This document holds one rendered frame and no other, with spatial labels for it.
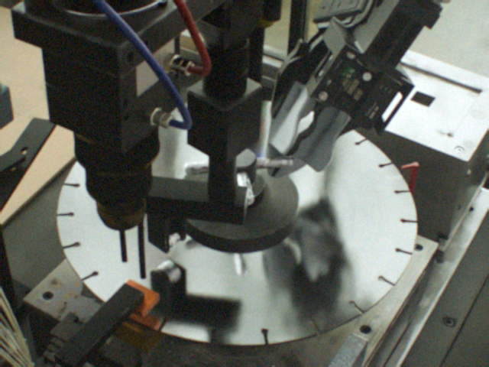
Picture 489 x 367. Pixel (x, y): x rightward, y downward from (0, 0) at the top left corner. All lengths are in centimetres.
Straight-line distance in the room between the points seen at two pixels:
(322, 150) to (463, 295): 34
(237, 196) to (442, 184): 37
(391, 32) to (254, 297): 24
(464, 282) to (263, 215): 35
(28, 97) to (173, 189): 63
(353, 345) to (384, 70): 22
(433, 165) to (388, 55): 32
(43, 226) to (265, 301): 44
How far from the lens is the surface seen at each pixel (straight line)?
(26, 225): 108
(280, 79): 74
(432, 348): 96
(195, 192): 69
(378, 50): 70
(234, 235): 75
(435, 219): 103
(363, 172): 84
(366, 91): 70
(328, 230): 77
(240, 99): 61
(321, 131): 77
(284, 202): 78
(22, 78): 134
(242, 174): 75
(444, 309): 100
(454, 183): 99
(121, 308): 66
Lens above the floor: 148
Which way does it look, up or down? 40 degrees down
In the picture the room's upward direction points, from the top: 3 degrees clockwise
